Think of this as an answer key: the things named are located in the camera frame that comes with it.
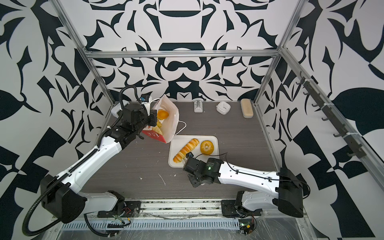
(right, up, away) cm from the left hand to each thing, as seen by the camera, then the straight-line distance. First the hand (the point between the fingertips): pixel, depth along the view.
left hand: (155, 107), depth 76 cm
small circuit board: (+44, -57, -5) cm, 72 cm away
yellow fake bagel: (+27, -24, +18) cm, 40 cm away
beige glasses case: (+59, +2, +36) cm, 69 cm away
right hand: (+19, -35, -1) cm, 40 cm away
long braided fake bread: (+16, -24, +15) cm, 33 cm away
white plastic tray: (+11, -21, +20) cm, 31 cm away
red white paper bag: (+5, -10, +15) cm, 19 cm away
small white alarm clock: (+42, +2, +38) cm, 57 cm away
